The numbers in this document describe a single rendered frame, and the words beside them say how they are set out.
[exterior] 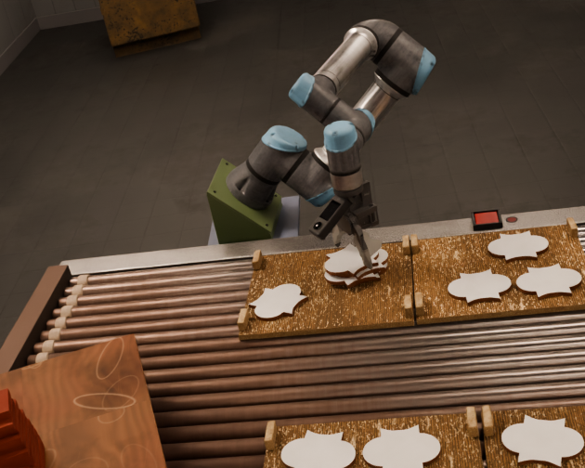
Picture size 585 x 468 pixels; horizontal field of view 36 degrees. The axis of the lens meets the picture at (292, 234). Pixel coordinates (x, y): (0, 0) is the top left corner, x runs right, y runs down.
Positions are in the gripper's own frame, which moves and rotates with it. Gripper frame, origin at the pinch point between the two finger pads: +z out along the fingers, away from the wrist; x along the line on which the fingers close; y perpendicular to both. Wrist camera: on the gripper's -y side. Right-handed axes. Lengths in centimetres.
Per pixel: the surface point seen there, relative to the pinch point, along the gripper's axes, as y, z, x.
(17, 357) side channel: -80, 3, 27
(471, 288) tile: 15.2, 2.9, -26.7
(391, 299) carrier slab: 0.0, 4.1, -15.8
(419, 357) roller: -6.8, 6.6, -35.1
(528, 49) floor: 310, 97, 272
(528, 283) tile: 25.6, 2.9, -34.5
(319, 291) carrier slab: -10.5, 4.1, -0.4
